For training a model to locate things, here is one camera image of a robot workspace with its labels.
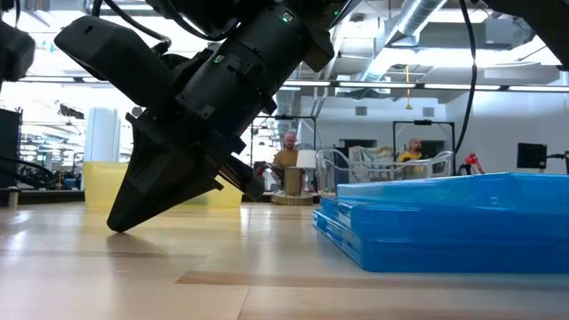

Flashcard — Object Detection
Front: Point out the white crumpled sheet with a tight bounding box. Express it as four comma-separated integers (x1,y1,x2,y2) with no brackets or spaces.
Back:
349,145,396,174

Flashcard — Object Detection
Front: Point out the small black monitor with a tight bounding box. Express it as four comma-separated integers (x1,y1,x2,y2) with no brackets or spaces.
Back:
517,142,549,170

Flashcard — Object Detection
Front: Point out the white lamp shade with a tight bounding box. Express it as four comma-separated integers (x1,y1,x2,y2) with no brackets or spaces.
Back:
295,148,318,170

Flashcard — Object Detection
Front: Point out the black table edge rail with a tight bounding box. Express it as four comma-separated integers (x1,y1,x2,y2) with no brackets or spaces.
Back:
17,188,85,205

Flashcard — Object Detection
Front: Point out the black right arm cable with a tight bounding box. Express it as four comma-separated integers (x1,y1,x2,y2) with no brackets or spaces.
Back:
452,0,478,156

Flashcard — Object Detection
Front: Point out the person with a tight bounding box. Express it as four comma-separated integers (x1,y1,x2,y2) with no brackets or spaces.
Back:
397,136,430,179
271,130,300,179

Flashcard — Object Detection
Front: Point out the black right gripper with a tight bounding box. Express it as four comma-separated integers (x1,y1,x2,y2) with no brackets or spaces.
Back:
106,42,277,233

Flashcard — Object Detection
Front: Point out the red black equipment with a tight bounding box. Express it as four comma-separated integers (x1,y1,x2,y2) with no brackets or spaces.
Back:
253,159,285,190

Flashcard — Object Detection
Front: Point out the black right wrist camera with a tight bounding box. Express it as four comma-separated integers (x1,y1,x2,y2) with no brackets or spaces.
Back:
52,15,177,110

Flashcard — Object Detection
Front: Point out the red desk lamp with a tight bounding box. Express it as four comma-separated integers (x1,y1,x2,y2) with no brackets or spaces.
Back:
456,152,485,176

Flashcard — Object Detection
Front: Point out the clear plastic bin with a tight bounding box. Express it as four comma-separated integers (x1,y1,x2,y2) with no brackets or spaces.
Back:
316,148,455,196

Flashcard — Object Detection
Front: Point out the black metal frame station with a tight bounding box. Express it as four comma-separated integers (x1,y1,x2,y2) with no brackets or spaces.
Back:
250,114,318,188
392,118,456,155

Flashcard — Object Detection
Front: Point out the white column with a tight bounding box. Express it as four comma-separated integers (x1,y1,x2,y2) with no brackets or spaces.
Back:
84,106,122,164

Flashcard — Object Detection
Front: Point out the wide silver ventilation duct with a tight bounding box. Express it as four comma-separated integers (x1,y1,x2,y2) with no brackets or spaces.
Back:
355,0,450,85

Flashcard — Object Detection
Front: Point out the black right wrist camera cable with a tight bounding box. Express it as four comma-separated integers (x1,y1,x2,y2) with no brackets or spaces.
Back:
91,0,173,50

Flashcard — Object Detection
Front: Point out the yellow hanging pendant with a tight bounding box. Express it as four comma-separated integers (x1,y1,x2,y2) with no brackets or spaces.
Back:
403,65,413,111

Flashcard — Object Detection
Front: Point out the blue plastic jewel case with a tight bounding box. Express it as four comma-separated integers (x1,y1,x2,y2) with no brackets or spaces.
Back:
312,208,569,274
336,172,569,210
319,196,569,241

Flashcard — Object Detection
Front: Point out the yellow translucent plastic bin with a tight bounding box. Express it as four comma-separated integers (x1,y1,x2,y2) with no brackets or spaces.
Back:
83,161,244,210

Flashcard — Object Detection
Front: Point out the gold cylinder stand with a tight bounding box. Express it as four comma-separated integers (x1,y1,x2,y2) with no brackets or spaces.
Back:
271,165,315,206

